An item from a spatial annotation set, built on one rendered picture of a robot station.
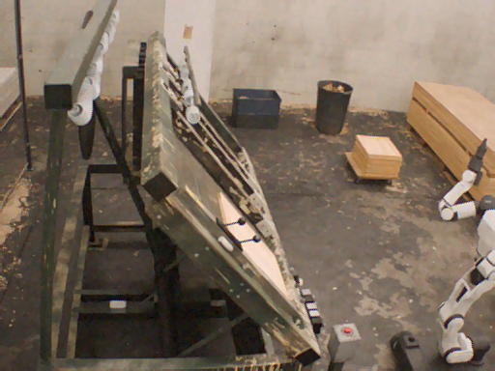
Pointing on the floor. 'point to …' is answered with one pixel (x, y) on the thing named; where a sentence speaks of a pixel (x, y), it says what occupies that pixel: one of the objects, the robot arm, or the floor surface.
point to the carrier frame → (177, 301)
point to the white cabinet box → (191, 36)
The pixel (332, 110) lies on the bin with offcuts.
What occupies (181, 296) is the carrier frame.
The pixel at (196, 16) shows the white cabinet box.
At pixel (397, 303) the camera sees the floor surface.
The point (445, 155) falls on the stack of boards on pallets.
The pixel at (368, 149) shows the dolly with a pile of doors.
